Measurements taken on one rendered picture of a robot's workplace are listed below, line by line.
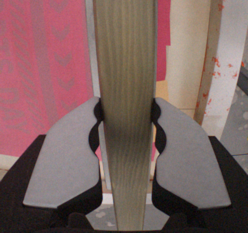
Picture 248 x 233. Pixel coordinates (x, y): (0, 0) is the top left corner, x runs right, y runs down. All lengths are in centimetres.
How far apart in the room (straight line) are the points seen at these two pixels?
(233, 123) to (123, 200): 160
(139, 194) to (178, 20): 20
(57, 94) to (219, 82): 22
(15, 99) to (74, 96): 10
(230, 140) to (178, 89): 158
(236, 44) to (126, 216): 22
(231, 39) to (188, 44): 6
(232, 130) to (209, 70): 153
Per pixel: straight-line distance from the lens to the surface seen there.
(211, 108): 27
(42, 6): 27
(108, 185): 27
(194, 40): 27
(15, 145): 40
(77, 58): 27
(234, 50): 25
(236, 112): 168
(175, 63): 27
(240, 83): 55
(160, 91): 28
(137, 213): 20
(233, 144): 191
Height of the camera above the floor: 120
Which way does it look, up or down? 58 degrees down
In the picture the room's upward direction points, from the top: 179 degrees counter-clockwise
